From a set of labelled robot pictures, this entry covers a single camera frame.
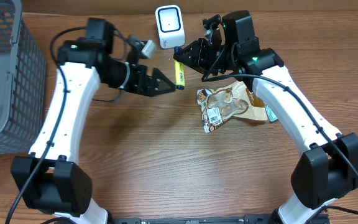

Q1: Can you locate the teal white tissue pack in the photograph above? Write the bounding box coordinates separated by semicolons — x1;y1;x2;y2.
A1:
265;105;278;123

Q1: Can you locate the grey plastic mesh basket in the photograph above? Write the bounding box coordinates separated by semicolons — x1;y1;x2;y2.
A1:
0;0;47;154

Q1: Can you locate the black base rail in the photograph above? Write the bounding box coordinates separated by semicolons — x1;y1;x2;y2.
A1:
109;214;270;224

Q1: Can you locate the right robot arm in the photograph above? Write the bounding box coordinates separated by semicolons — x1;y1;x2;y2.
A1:
174;11;358;223

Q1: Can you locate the yellow glue stick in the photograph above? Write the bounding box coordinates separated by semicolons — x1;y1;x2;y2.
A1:
174;59;185;90

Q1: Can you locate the brown white snack pouch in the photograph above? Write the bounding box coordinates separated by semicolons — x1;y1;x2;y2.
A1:
197;82;268;133

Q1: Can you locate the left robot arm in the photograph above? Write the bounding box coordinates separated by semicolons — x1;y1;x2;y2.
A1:
11;18;175;223

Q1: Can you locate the white barcode scanner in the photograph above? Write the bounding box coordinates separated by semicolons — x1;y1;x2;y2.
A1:
155;4;185;49

